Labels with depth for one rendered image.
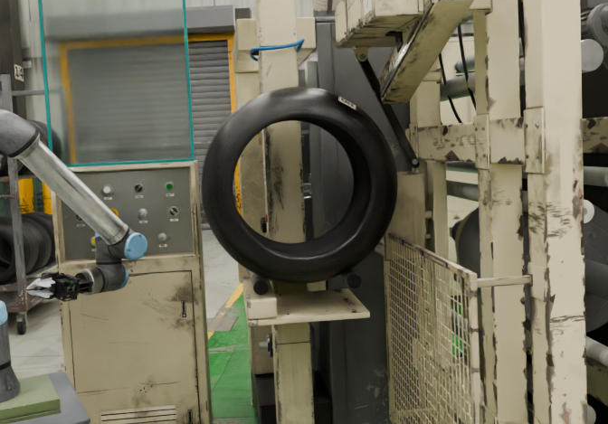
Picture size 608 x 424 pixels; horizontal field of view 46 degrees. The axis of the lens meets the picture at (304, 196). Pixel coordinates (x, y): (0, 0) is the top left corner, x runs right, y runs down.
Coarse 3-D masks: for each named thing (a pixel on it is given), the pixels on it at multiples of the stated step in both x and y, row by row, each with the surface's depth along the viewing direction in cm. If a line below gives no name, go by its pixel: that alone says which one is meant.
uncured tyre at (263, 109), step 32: (288, 96) 208; (320, 96) 209; (224, 128) 208; (256, 128) 205; (352, 128) 209; (224, 160) 205; (352, 160) 239; (384, 160) 211; (224, 192) 206; (352, 192) 242; (384, 192) 212; (224, 224) 207; (352, 224) 240; (384, 224) 214; (256, 256) 208; (288, 256) 209; (320, 256) 210; (352, 256) 212
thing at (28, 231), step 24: (0, 96) 634; (0, 168) 524; (24, 168) 567; (0, 216) 548; (24, 216) 609; (48, 216) 618; (0, 240) 608; (24, 240) 531; (48, 240) 582; (0, 264) 595; (24, 264) 531; (48, 264) 617; (0, 288) 520; (24, 288) 522; (24, 312) 530
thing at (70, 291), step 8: (56, 280) 233; (64, 280) 231; (72, 280) 233; (80, 280) 240; (88, 280) 240; (56, 288) 234; (64, 288) 232; (72, 288) 234; (80, 288) 236; (88, 288) 239; (56, 296) 233; (64, 296) 232; (72, 296) 234
